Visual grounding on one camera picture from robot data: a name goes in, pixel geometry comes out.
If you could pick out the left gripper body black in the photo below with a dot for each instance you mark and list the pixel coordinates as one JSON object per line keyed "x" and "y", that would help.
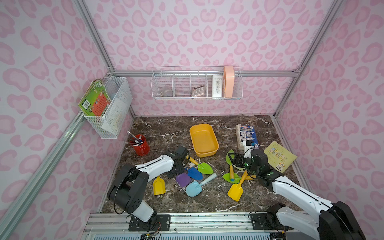
{"x": 183, "y": 159}

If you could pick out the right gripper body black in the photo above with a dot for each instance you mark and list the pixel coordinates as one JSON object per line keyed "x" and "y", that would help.
{"x": 238, "y": 160}

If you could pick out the purple shovel pink handle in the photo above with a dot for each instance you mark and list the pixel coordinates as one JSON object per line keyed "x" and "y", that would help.
{"x": 183, "y": 180}

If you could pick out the small yellow shovel yellow handle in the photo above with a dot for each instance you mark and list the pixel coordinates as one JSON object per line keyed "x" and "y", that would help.
{"x": 236, "y": 190}

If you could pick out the light blue shovel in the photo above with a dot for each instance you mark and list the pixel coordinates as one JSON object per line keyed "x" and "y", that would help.
{"x": 195, "y": 188}

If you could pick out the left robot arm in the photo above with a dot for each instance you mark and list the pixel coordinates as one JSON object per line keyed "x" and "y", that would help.
{"x": 129, "y": 186}

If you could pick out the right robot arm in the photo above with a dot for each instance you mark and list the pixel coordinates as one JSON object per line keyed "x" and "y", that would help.
{"x": 320, "y": 219}

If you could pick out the yellow plastic storage box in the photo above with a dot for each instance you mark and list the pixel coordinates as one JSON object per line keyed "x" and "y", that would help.
{"x": 204, "y": 140}

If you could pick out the white box in shelf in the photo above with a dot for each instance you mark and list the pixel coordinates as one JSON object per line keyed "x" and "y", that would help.
{"x": 217, "y": 86}

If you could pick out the pink box in shelf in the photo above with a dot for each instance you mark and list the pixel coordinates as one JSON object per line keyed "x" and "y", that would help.
{"x": 229, "y": 77}

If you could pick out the yellow green booklet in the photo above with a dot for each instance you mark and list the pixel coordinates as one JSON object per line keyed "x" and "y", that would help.
{"x": 278, "y": 157}

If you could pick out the thick blue cover book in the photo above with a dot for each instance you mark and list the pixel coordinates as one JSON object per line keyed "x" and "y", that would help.
{"x": 246, "y": 136}

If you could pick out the red pen cup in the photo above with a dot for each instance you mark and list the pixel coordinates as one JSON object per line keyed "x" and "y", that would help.
{"x": 139, "y": 144}

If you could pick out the round metal tin in shelf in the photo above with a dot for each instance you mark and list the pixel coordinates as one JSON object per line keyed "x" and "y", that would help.
{"x": 167, "y": 92}

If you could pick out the small calculator in shelf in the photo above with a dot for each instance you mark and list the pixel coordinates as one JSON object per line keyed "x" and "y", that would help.
{"x": 199, "y": 91}

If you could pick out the white paper in basket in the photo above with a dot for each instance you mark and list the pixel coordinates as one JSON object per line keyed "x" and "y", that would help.
{"x": 114, "y": 116}

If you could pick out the blue shovel wooden handle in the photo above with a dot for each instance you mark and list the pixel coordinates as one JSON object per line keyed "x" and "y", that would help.
{"x": 194, "y": 174}

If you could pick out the green pointed trowel yellow handle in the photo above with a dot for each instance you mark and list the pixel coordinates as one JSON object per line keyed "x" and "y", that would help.
{"x": 203, "y": 168}

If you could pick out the narrow green trowel yellow handle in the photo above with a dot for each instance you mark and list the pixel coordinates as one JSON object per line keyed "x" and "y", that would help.
{"x": 229, "y": 162}

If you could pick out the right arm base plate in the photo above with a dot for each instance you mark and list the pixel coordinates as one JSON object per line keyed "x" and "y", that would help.
{"x": 261, "y": 221}

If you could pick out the white wire shelf back wall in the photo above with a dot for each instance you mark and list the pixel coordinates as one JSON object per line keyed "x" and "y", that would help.
{"x": 184, "y": 78}

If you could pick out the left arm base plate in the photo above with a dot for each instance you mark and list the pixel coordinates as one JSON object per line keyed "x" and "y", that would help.
{"x": 161, "y": 221}

